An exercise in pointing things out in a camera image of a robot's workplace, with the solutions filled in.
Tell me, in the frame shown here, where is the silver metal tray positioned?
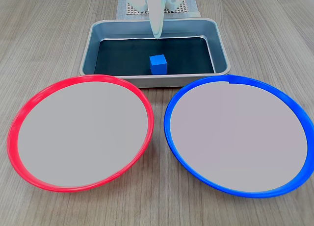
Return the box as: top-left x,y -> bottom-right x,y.
79,17 -> 232,89

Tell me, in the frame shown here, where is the red rimmed round dish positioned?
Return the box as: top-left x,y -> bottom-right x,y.
6,74 -> 155,193

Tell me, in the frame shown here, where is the beige mesh grid mat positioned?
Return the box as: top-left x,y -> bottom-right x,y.
126,0 -> 190,16

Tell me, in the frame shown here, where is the blue cube block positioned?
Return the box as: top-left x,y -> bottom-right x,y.
149,54 -> 168,75

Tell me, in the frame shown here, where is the black tray liner mat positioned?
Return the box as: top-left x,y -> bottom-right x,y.
94,37 -> 216,75

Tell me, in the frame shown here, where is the blue rimmed round dish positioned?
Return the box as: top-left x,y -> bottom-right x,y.
163,74 -> 314,199

